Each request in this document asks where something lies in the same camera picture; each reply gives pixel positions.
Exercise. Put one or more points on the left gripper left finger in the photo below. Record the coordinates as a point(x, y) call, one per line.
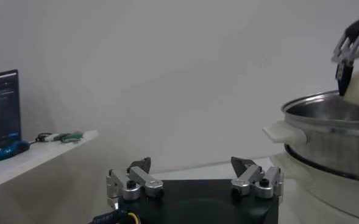
point(142, 179)

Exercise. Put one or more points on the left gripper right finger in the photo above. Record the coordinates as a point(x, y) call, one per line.
point(249, 178)

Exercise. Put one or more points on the stainless steel steamer basket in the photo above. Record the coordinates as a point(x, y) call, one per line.
point(334, 152)

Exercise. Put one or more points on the cream electric pot base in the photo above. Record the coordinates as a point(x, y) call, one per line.
point(319, 194)

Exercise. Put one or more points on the green handheld tool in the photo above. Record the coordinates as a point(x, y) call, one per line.
point(72, 137)

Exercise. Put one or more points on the small white adapter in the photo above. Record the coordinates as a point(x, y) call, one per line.
point(51, 137)

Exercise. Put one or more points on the small white side table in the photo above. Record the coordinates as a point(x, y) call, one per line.
point(30, 161)

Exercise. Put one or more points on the blue computer mouse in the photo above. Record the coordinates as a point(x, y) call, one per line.
point(5, 151)

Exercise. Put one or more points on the dark laptop screen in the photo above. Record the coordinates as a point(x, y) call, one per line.
point(8, 106)

